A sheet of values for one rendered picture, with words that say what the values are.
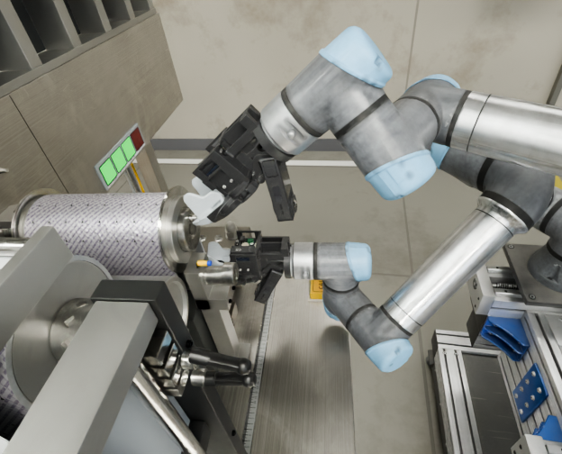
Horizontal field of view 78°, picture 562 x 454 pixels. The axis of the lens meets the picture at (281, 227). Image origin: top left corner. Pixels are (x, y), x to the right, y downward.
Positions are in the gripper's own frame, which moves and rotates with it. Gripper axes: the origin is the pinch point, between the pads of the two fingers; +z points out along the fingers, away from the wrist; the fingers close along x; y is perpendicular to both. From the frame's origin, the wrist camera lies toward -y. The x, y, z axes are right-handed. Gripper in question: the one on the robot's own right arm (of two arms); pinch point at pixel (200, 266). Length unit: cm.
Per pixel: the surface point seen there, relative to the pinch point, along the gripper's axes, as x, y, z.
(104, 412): 42, 34, -15
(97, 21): -49, 39, 32
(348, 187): -185, -109, -41
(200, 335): 13.9, -4.2, -3.0
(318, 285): -9.3, -16.6, -24.5
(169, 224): 9.9, 20.2, -3.2
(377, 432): -8, -109, -47
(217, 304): 12.0, 3.4, -7.7
